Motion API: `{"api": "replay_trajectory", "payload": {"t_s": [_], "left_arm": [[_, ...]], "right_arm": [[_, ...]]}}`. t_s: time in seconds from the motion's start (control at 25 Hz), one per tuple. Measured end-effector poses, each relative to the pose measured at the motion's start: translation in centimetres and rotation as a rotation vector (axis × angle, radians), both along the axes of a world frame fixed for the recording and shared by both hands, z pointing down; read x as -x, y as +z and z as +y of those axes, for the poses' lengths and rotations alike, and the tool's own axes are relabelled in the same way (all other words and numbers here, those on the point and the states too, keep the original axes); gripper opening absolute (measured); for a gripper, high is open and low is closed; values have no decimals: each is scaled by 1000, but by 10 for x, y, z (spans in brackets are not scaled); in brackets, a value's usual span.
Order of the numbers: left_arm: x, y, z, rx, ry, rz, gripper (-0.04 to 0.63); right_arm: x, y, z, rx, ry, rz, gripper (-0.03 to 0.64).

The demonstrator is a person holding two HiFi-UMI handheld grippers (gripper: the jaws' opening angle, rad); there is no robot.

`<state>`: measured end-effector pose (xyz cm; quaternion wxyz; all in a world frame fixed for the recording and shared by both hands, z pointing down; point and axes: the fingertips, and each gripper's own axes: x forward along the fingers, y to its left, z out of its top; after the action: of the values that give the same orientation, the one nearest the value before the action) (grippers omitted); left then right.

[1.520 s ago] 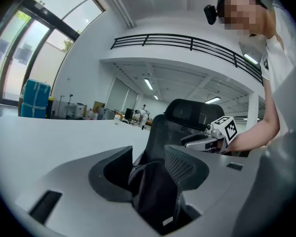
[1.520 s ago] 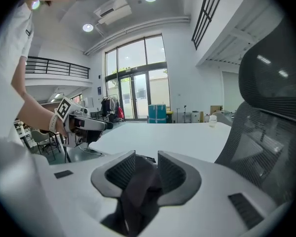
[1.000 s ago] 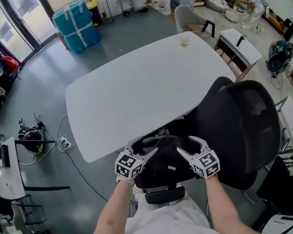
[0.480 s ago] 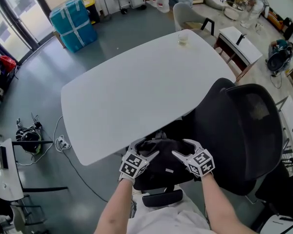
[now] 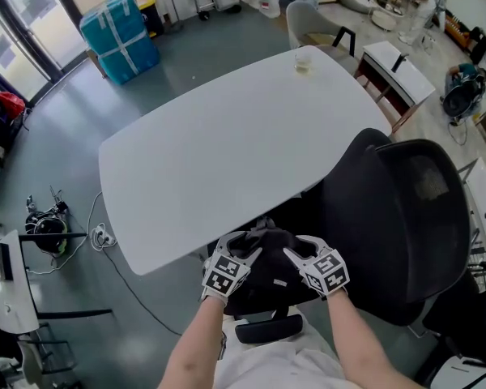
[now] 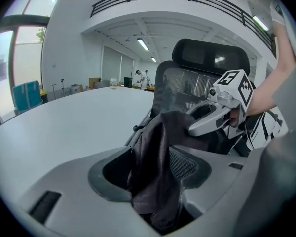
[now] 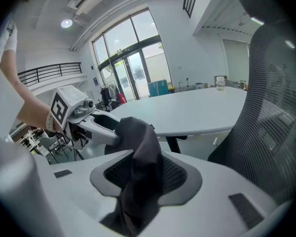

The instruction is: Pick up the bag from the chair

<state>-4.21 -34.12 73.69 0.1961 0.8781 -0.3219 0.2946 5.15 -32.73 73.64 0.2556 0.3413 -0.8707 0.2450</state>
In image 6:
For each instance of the metal stand on wheels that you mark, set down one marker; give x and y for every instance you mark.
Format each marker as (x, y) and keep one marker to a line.
(62, 88)

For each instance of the grey roller blinds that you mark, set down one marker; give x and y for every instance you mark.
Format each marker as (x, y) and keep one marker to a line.
(116, 65)

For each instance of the thin metal stand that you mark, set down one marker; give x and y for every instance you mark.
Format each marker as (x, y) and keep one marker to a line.
(53, 91)

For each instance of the black bin with yellow lid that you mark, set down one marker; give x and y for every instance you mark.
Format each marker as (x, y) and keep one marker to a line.
(44, 96)

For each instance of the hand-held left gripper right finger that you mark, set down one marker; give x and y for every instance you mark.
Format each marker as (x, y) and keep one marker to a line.
(217, 181)

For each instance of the clear glass cup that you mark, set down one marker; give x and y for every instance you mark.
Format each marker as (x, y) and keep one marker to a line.
(113, 84)

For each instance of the black tall cabinet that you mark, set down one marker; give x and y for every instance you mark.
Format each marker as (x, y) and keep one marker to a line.
(127, 82)

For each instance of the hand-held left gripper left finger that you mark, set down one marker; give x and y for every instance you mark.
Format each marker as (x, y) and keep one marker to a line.
(76, 194)

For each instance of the white oval table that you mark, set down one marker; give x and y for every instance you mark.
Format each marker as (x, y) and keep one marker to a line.
(76, 122)

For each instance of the long fluorescent ceiling light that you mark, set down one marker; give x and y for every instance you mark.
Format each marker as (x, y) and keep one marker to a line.
(153, 59)
(143, 44)
(260, 22)

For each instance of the black mesh office chair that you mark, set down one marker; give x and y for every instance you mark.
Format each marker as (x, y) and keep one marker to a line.
(162, 73)

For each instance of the white wheeled appliance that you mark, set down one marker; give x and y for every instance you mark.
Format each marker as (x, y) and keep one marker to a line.
(76, 88)

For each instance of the glass entrance door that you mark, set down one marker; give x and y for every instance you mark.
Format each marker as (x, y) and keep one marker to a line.
(5, 58)

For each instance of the black garment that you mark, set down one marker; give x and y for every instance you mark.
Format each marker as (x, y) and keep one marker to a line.
(158, 157)

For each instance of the person's right forearm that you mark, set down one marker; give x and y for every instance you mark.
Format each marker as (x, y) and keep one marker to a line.
(269, 92)

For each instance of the flat cardboard sheet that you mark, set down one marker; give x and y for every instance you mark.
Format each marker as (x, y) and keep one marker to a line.
(95, 82)

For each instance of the person's right hand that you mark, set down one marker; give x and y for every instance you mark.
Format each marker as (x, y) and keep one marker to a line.
(233, 118)

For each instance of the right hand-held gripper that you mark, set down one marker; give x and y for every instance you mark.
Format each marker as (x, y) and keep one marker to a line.
(236, 88)

